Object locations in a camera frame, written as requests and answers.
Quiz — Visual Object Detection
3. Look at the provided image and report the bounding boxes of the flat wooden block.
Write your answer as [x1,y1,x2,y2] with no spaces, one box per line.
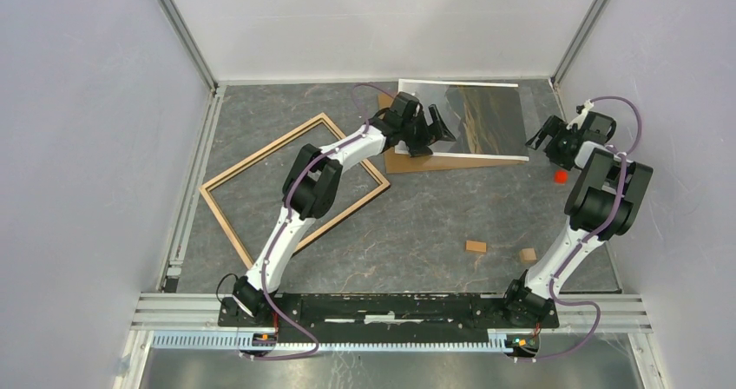
[464,241,488,254]

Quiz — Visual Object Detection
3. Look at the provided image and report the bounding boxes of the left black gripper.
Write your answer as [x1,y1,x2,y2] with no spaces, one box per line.
[400,106,455,160]

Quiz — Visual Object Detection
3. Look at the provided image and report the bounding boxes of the red cube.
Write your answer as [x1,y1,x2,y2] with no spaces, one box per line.
[554,170,568,184]

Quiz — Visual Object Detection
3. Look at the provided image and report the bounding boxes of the aluminium rail frame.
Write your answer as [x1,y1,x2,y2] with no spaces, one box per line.
[112,82,668,389]

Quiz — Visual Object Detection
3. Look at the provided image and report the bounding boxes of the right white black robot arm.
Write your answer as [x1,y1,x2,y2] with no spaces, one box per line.
[501,112,654,326]

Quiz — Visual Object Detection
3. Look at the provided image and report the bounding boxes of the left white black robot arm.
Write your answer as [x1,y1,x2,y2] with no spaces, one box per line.
[233,92,456,326]

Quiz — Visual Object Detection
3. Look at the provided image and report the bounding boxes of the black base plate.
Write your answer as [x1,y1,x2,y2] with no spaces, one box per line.
[218,293,560,345]

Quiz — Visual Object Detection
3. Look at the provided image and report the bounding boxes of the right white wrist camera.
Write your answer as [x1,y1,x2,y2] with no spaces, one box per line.
[567,100,594,129]

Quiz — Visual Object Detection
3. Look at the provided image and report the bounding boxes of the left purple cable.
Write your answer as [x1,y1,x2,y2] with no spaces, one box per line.
[240,82,398,362]

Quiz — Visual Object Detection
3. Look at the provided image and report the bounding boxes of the small wooden cube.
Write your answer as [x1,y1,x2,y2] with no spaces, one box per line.
[519,247,538,263]

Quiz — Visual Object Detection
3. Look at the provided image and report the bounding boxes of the landscape photo print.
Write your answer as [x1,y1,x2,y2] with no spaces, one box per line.
[395,78,530,162]

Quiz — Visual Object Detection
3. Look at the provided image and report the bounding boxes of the wooden picture frame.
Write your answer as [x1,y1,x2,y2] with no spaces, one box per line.
[199,113,391,268]

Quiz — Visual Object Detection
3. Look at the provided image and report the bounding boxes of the brown cardboard backing board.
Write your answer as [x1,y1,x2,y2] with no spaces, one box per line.
[378,92,522,175]

